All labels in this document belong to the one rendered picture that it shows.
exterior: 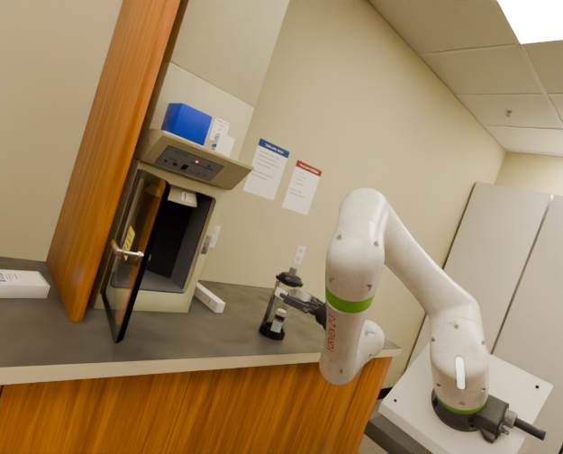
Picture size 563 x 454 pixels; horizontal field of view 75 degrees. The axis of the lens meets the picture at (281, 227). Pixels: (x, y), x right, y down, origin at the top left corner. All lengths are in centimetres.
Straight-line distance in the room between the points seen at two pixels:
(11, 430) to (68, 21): 123
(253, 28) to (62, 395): 117
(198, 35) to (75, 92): 54
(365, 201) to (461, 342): 41
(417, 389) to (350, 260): 59
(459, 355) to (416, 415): 28
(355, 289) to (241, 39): 89
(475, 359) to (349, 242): 42
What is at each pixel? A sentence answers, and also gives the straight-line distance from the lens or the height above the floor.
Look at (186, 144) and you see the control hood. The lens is 109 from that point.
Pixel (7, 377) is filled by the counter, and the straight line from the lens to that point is 97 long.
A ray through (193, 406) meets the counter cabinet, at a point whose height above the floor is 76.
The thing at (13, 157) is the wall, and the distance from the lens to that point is 155.
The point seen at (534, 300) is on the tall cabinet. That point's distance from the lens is 357.
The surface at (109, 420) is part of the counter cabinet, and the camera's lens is 115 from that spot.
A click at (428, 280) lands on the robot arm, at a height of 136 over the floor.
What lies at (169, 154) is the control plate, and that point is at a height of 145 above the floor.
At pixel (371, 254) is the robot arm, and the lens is 75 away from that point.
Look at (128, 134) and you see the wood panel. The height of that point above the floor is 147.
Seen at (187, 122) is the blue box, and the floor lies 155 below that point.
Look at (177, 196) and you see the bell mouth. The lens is 125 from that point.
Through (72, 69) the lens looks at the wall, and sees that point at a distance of 157.
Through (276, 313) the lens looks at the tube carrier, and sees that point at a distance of 137.
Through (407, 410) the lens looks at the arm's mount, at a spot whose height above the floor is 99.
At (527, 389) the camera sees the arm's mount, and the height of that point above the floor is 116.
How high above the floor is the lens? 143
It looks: 4 degrees down
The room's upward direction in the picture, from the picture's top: 19 degrees clockwise
